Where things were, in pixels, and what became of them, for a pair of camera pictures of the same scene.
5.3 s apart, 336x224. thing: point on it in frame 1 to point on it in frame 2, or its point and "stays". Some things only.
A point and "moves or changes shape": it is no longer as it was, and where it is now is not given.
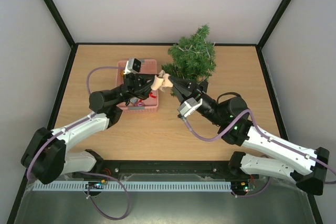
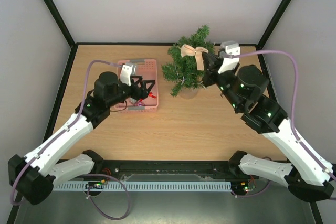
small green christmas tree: (192, 57) stays
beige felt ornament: (161, 81) to (187, 50)
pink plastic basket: (150, 104) stays
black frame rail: (160, 170) stays
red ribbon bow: (151, 95) stays
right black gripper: (194, 94) to (212, 69)
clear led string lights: (207, 49) moves or changes shape
